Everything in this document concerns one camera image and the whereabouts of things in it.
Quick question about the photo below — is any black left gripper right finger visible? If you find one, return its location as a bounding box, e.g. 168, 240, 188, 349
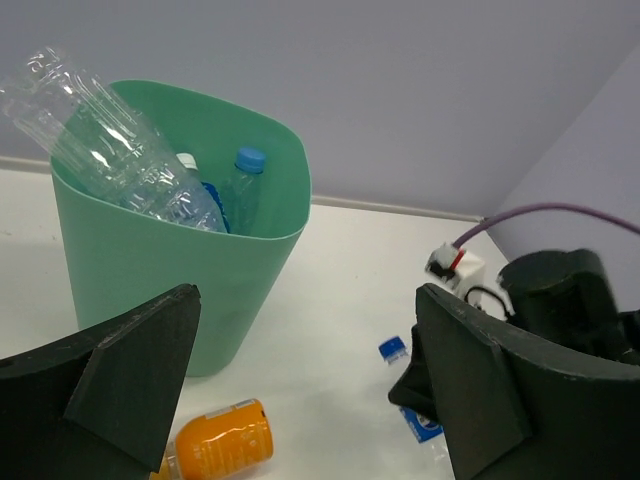
416, 284, 639, 479

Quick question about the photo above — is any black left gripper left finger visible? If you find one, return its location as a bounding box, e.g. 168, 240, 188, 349
1, 284, 201, 479

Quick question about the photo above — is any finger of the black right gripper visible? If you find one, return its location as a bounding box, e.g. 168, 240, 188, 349
388, 324, 441, 424

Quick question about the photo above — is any Pepsi label bottle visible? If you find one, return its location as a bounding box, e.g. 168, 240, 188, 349
377, 336, 456, 480

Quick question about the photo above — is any orange juice bottle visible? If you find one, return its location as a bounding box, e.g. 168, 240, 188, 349
149, 398, 274, 480

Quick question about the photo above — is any clear crushed white cap bottle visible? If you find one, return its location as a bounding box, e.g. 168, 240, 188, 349
1, 47, 224, 232

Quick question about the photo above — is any blue label white cap bottle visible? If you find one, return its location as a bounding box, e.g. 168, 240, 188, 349
176, 152, 230, 233

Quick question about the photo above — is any clear blue cap bottle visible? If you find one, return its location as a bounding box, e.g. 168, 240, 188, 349
221, 146, 267, 236

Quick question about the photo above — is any green plastic bin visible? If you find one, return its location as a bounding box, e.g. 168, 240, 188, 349
51, 80, 311, 377

